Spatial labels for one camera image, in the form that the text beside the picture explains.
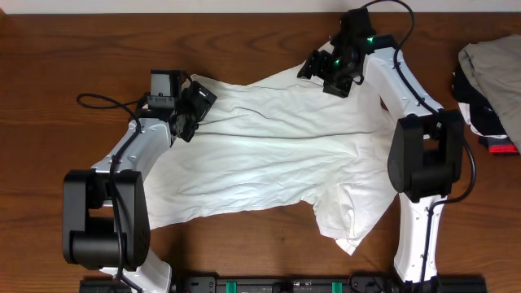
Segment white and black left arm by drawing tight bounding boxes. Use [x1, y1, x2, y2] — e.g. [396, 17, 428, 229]
[62, 81, 217, 292]

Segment white t-shirt black print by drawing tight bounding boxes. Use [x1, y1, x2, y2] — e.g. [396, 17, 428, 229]
[144, 67, 396, 253]

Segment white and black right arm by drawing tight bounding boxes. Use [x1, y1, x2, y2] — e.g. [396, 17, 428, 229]
[297, 35, 467, 286]

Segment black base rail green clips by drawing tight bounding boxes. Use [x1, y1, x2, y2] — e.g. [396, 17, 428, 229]
[79, 274, 488, 293]

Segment grey folded garment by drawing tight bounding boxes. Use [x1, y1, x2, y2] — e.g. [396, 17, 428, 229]
[458, 34, 520, 148]

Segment black red folded garment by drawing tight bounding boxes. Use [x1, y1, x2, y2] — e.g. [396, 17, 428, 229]
[452, 65, 520, 156]

